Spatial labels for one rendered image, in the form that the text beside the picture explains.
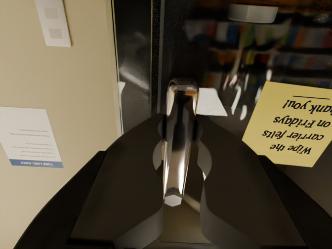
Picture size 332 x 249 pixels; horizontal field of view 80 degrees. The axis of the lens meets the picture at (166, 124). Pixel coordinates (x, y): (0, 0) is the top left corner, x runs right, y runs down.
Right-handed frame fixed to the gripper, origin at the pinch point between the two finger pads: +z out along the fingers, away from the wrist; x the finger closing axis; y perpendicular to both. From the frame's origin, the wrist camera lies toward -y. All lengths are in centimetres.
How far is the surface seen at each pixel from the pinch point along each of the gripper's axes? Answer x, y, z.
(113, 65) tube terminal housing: -5.0, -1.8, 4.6
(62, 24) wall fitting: -29, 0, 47
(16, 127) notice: -55, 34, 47
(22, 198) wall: -68, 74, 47
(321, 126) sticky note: 11.9, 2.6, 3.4
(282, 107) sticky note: 8.2, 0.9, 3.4
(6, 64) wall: -49, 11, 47
